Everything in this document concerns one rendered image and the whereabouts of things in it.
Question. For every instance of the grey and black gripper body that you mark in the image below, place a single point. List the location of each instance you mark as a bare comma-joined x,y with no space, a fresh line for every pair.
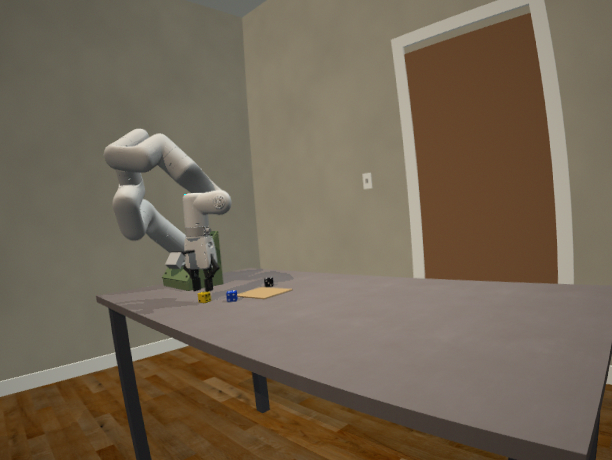
200,259

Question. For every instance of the tan mat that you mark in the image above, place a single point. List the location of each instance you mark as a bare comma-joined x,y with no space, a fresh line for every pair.
263,293

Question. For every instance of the yellow die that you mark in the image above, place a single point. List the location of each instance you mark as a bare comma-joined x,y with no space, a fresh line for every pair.
204,297

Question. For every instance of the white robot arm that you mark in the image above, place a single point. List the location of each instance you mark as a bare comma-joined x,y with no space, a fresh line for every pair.
136,216

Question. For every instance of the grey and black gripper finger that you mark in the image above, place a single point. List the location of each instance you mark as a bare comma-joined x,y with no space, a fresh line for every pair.
195,279
208,281

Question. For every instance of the blue die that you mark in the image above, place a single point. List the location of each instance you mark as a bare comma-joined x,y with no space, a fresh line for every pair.
232,296

